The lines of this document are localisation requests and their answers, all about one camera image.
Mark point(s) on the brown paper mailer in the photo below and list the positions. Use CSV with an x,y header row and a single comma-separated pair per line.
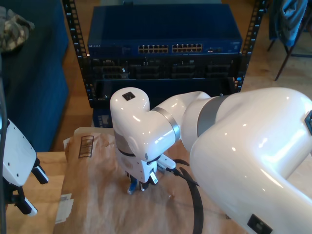
x,y
97,195

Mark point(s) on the blue sofa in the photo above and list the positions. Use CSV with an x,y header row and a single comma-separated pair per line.
x,y
36,97

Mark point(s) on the dark blue box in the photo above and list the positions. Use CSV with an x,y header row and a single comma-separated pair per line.
x,y
102,119

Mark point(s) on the black rack shelf unit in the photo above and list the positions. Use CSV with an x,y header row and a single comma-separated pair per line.
x,y
170,85

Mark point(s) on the black rack server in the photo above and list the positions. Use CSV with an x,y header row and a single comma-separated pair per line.
x,y
161,70

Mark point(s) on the camouflage cloth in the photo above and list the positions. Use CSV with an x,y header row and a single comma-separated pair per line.
x,y
12,31

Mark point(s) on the dark metal chair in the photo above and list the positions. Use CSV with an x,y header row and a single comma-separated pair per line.
x,y
283,65

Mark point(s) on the blue network switch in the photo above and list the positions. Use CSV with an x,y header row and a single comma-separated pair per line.
x,y
161,24

